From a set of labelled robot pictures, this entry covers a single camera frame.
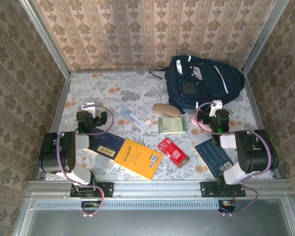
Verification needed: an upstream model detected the pink case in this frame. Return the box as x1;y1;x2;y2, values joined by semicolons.
191;115;213;132

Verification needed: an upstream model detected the dark blue book yellow label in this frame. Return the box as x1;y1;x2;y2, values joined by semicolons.
89;127;126;162

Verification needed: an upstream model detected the blue book white text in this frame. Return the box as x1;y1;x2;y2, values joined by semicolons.
194;138;235;178

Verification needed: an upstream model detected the navy blue backpack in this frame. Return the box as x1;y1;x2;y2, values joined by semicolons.
148;55;246;115

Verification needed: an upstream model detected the green notepad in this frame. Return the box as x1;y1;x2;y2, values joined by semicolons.
158;116;187;135

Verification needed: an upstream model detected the blue and white packet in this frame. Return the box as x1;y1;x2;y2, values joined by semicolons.
115;102;152;132

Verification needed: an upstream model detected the tan pencil pouch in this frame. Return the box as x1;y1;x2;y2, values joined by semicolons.
153;103;181;118

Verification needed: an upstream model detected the red packet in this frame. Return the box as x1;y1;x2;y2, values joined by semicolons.
157;137;190;169

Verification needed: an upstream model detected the black connector board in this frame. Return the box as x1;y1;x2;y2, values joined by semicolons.
218;199;237;213
80;200;102;214

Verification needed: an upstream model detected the grey metal sheet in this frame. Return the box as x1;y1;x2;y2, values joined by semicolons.
13;194;295;236

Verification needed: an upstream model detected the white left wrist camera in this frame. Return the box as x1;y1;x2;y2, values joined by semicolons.
81;102;97;116

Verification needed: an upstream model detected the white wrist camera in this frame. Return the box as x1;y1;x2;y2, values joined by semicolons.
210;100;223;114
81;102;97;116

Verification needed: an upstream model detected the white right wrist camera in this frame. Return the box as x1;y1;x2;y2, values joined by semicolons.
210;100;223;114

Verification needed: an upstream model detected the aluminium side rail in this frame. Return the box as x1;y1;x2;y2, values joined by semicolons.
244;73;281;179
36;73;72;181

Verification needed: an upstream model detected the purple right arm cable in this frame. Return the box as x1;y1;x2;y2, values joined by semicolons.
195;102;272;217

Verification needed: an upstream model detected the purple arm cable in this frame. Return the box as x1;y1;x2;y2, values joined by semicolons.
195;102;272;217
56;104;115;217

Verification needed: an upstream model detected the aluminium back rail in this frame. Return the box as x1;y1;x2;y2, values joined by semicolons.
69;67;245;74

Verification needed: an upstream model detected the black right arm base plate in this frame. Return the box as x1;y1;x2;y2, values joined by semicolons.
200;181;246;198

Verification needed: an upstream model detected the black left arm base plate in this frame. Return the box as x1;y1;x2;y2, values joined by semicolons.
70;181;114;199

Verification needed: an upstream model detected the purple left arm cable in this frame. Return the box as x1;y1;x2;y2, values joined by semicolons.
56;104;115;217

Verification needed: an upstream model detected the aluminium corner post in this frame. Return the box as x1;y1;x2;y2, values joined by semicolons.
19;0;71;77
242;0;290;74

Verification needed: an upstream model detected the aluminium mounting rail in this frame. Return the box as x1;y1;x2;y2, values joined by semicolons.
27;180;292;197

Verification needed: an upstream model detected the grey slotted cable duct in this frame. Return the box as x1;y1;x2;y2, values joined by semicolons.
34;199;234;210

